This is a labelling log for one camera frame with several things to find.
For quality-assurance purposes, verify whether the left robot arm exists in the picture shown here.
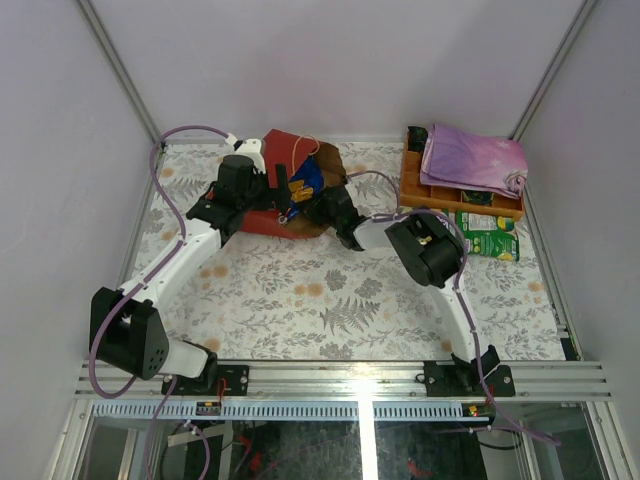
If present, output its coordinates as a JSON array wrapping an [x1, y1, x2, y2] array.
[[90, 154, 291, 395]]

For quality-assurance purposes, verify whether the green snack bag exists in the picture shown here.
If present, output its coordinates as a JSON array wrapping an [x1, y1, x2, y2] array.
[[442, 209, 520, 262]]

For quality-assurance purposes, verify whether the dark green tray packet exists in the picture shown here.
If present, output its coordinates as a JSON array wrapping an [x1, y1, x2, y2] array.
[[461, 190, 494, 206]]

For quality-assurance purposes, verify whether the floral table mat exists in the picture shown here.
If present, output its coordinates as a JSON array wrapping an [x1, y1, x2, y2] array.
[[107, 139, 569, 362]]

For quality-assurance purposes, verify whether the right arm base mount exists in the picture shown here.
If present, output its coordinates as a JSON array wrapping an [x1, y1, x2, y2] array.
[[414, 361, 516, 398]]

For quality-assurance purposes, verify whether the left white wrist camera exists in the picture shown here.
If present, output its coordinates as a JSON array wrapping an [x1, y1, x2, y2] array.
[[225, 133, 266, 173]]

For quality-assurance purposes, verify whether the red paper bag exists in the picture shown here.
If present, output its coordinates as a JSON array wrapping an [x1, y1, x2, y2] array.
[[241, 129, 346, 239]]

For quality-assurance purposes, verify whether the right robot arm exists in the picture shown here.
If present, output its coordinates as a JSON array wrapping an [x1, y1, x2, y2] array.
[[302, 187, 500, 395]]

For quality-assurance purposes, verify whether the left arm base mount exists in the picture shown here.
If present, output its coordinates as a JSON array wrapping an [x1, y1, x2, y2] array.
[[171, 364, 250, 399]]

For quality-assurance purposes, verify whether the black item in tray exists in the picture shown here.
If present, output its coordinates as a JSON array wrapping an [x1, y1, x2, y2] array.
[[407, 126, 429, 153]]

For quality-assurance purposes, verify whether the aluminium front rail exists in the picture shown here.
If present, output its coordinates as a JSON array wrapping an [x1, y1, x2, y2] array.
[[75, 361, 612, 421]]

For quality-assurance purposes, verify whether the orange wooden tray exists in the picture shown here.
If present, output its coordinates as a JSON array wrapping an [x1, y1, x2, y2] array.
[[398, 127, 526, 221]]

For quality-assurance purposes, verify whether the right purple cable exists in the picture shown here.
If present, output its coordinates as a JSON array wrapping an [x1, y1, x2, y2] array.
[[344, 169, 561, 446]]

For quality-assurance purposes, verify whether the purple folded cloth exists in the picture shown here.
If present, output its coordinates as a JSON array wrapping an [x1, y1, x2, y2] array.
[[419, 124, 528, 199]]

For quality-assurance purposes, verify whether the blue Doritos chip bag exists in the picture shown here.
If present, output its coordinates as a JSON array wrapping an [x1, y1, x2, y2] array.
[[285, 155, 324, 220]]

